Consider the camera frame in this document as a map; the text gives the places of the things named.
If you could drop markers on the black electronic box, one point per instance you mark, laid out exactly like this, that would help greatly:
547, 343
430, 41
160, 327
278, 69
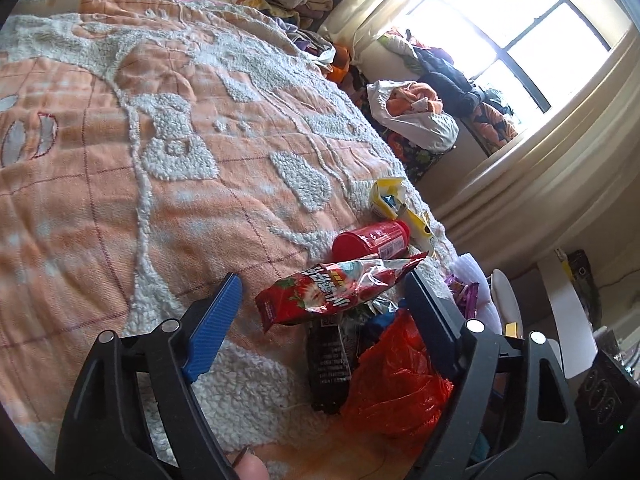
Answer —
607, 400

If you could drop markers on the yellow and white snack wrapper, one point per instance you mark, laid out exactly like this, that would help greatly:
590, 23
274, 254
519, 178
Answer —
387, 197

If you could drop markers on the purple snack wrapper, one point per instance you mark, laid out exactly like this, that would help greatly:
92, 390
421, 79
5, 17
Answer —
462, 292

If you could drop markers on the black snack wrapper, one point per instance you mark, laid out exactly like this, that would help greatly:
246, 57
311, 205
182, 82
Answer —
327, 365

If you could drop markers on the cream curtain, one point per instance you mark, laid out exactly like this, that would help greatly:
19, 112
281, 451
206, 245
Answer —
380, 0
565, 160

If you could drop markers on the red cylindrical can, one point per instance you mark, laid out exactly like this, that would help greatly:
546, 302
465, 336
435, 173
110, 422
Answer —
370, 240

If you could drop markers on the orange and white fleece blanket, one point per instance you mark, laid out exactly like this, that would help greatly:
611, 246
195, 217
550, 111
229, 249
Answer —
125, 210

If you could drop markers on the white bag of clothes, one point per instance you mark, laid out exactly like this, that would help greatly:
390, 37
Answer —
430, 125

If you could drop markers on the white board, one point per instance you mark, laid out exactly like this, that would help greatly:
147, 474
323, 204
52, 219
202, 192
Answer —
570, 310

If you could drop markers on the red strawberry snack wrapper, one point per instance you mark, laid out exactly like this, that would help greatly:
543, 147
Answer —
310, 295

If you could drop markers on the window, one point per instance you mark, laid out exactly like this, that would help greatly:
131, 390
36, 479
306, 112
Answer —
520, 25

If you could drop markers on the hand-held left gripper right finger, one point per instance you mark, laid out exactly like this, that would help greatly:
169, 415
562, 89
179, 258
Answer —
427, 315

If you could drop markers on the person's left hand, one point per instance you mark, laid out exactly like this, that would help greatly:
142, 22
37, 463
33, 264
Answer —
252, 470

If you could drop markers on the dinosaur print laundry hamper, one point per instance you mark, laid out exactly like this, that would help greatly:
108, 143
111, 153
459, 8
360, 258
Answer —
415, 157

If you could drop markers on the orange plastic bag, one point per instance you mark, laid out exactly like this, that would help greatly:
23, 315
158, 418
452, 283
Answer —
400, 385

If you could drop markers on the clothes on window sill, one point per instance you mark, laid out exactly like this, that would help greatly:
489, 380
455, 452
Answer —
450, 75

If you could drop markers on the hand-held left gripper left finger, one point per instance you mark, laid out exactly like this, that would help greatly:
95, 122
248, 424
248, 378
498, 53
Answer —
215, 325

